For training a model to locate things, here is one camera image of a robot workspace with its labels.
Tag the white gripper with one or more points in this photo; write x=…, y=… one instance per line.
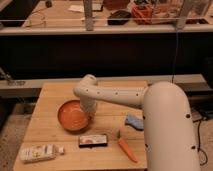
x=89, y=106

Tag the orange ceramic bowl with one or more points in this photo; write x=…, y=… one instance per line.
x=71, y=117

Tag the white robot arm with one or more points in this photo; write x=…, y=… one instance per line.
x=169, y=136

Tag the black rectangular box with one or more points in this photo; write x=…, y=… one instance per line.
x=95, y=140

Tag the orange toy carrot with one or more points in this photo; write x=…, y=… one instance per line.
x=125, y=147

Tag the blue sponge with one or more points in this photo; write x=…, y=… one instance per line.
x=135, y=122

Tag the clear plastic bottle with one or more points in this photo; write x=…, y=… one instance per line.
x=40, y=153

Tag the black pouch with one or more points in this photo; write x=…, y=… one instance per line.
x=119, y=17

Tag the orange basket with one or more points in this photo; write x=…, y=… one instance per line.
x=142, y=15

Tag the grey metal post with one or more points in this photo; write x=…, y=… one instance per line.
x=88, y=15
x=182, y=18

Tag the grey metal post right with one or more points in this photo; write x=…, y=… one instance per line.
x=182, y=18

